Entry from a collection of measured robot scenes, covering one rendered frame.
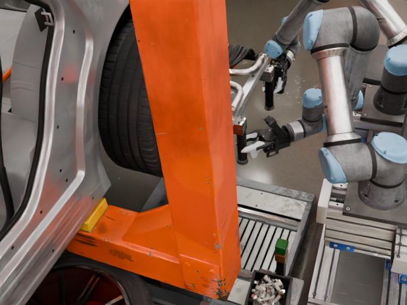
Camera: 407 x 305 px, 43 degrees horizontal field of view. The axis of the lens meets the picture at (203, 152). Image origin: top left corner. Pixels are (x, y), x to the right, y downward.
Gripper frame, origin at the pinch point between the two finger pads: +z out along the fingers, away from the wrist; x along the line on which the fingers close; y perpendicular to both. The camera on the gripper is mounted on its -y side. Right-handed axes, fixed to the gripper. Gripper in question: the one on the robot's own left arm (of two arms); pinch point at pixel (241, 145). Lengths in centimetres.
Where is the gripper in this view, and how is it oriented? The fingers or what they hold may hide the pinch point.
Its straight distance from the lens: 195.1
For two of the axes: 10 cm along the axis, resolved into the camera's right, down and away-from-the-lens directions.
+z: -9.2, 3.2, -2.3
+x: -3.8, -6.1, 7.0
